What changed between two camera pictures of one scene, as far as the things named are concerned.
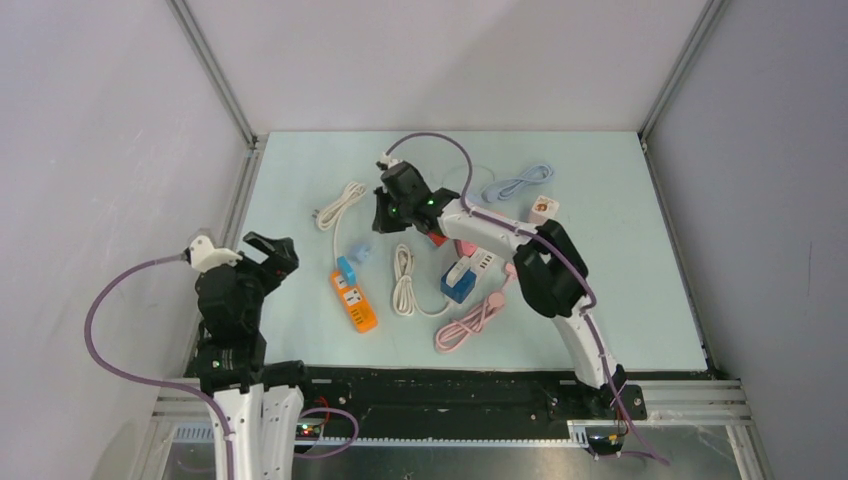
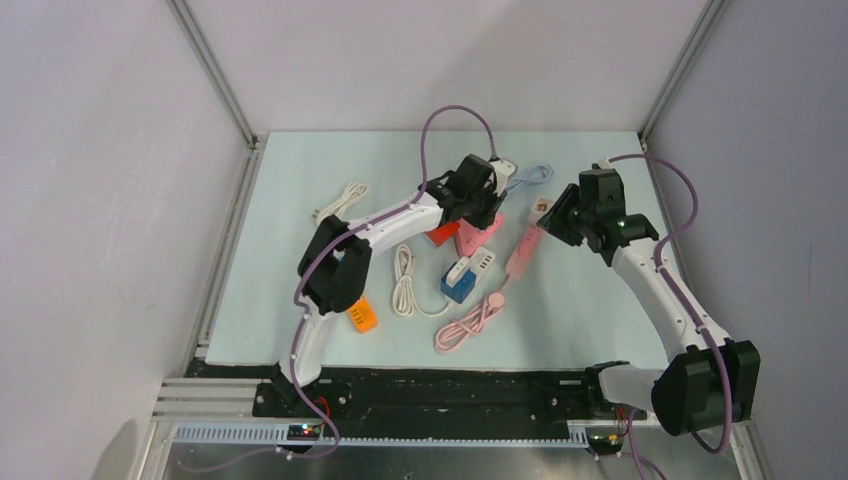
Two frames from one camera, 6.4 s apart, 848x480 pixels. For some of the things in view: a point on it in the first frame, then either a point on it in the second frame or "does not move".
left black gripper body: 261,278 → 481,205
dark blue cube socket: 461,290 does not move
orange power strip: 355,303 does not move
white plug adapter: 458,271 does not move
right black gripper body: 391,216 → 568,218
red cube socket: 437,238 does not move
